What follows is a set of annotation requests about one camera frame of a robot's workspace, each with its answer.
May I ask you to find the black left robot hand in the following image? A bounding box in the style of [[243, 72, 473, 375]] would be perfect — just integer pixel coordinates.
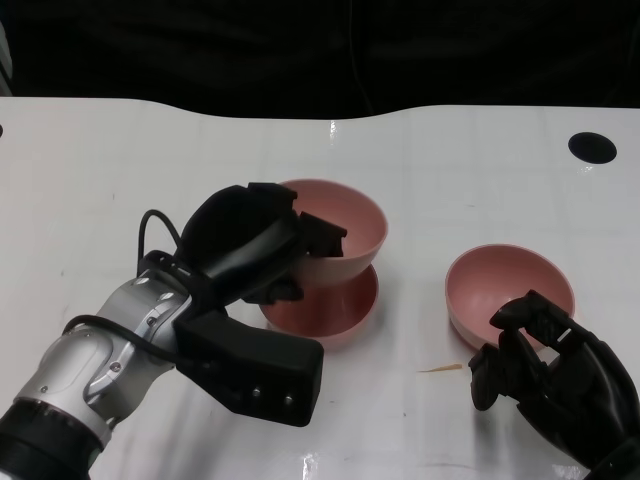
[[177, 182, 349, 314]]

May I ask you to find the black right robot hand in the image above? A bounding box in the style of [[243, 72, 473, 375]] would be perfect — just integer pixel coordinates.
[[467, 288, 640, 470]]

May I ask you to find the pink plastic bowl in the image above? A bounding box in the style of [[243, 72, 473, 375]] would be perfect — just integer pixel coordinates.
[[259, 264, 379, 351], [277, 178, 390, 289], [444, 243, 576, 351]]

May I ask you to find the black backdrop curtain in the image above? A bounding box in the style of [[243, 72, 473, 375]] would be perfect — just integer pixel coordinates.
[[0, 0, 640, 122]]

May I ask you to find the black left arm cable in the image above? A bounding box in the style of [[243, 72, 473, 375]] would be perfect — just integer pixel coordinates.
[[62, 208, 201, 366]]

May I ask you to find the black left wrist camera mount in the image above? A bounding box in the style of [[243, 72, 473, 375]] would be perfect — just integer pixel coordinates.
[[172, 309, 325, 428]]

